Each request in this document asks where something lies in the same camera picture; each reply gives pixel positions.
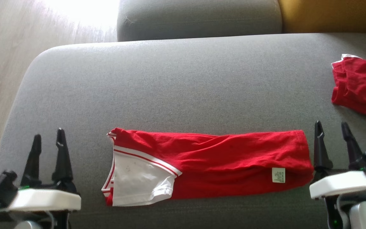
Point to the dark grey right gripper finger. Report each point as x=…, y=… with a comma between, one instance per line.
x=353, y=152
x=322, y=156

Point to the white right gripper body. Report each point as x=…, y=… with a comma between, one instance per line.
x=342, y=184

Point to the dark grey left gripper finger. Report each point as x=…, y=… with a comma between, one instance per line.
x=32, y=168
x=63, y=168

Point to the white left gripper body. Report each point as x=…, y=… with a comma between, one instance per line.
x=43, y=200

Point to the red and white shorts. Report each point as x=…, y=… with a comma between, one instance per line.
x=364, y=86

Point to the red Bulls jersey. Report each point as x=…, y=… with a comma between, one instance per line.
x=233, y=162

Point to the large grey sofa seat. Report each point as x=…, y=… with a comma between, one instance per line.
x=170, y=86

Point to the large yellow backrest cushion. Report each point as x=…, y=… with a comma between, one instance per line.
x=332, y=16

